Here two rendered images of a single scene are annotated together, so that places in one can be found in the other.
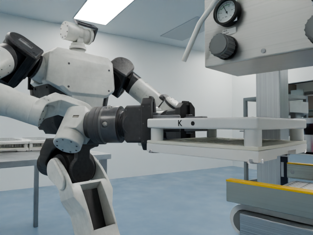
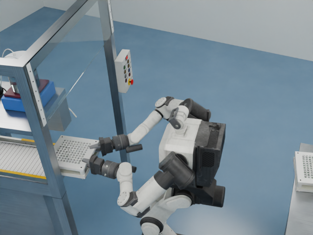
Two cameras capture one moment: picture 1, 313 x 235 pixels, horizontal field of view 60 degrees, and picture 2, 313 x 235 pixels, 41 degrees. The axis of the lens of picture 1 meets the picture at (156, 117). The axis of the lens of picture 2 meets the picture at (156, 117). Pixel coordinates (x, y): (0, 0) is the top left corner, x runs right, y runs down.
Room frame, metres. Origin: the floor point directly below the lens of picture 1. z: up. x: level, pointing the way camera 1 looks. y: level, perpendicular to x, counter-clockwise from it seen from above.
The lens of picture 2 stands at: (2.36, -0.50, 2.63)
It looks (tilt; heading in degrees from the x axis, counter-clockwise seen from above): 38 degrees down; 153
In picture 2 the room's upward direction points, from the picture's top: 4 degrees counter-clockwise
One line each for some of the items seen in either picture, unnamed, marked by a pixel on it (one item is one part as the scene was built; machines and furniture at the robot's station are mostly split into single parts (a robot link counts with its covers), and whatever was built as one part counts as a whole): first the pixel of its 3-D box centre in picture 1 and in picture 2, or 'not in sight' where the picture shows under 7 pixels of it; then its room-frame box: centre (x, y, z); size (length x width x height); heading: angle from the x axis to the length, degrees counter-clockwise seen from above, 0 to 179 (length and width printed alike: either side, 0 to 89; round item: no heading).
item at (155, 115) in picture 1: (166, 115); (94, 145); (0.62, -0.02, 1.07); 0.06 x 0.03 x 0.02; 78
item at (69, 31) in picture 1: (76, 36); (180, 119); (1.02, 0.30, 1.38); 0.10 x 0.07 x 0.09; 136
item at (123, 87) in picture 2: not in sight; (124, 71); (-0.01, 0.46, 1.06); 0.17 x 0.06 x 0.26; 136
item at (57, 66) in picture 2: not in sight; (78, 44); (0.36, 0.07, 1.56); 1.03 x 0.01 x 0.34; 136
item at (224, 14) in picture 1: (227, 12); not in sight; (0.38, -0.10, 1.21); 0.04 x 0.01 x 0.04; 46
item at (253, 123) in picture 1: (227, 123); (71, 152); (0.58, -0.15, 1.05); 0.25 x 0.24 x 0.02; 136
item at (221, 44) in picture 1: (222, 42); not in sight; (0.38, -0.09, 1.16); 0.03 x 0.02 x 0.05; 46
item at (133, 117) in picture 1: (128, 124); (110, 144); (0.64, 0.07, 1.05); 0.12 x 0.10 x 0.13; 78
